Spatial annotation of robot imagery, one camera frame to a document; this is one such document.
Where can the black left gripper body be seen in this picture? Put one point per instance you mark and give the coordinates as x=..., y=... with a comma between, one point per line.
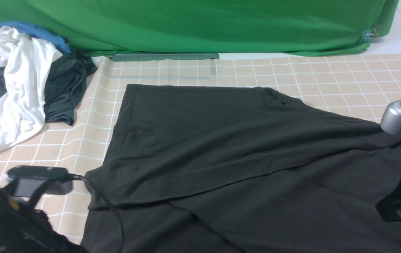
x=24, y=229

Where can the green backdrop cloth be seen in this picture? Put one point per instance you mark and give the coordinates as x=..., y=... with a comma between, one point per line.
x=299, y=27

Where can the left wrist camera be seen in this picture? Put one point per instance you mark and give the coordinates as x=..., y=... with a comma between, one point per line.
x=31, y=177

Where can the blue crumpled garment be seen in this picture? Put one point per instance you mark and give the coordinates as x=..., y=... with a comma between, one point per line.
x=36, y=31

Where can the blue binder clip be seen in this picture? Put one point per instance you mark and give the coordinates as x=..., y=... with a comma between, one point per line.
x=369, y=35

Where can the white crumpled shirt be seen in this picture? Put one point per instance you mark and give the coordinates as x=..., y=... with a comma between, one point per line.
x=26, y=62

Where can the gray long-sleeved shirt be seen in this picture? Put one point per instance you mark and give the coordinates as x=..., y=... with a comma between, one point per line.
x=241, y=170

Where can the beige checkered tablecloth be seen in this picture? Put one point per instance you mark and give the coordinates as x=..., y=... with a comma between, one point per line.
x=352, y=86

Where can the dark gray crumpled garment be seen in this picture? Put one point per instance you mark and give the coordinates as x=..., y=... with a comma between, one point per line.
x=65, y=86

